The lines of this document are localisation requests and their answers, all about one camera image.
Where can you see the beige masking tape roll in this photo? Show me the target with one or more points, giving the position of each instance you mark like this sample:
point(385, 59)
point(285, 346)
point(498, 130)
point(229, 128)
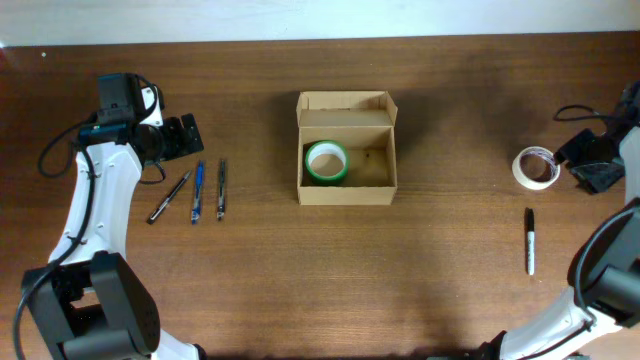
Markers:
point(520, 172)

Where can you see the green tape roll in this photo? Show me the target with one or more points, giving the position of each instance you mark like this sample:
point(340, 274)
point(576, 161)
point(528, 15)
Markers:
point(327, 163)

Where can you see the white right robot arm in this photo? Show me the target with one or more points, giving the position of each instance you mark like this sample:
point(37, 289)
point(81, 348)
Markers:
point(602, 296)

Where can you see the black slim pen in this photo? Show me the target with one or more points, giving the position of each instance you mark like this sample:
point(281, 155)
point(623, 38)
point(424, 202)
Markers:
point(168, 198)

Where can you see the dark grey pen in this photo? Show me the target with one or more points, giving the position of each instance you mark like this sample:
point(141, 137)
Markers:
point(221, 206)

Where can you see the brown cardboard box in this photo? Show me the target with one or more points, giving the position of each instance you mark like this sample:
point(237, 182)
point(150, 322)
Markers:
point(364, 123)

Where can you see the blue pen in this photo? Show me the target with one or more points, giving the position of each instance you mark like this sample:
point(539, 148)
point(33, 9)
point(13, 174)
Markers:
point(197, 203)

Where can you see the black white marker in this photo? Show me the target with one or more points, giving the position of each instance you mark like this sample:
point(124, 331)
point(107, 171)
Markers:
point(530, 241)

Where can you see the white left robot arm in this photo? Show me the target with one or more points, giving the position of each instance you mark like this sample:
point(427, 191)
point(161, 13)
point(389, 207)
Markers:
point(87, 302)

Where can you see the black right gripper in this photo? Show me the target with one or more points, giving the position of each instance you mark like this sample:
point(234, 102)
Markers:
point(587, 163)

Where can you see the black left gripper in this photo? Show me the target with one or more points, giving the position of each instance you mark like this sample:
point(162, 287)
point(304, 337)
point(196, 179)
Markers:
point(185, 135)

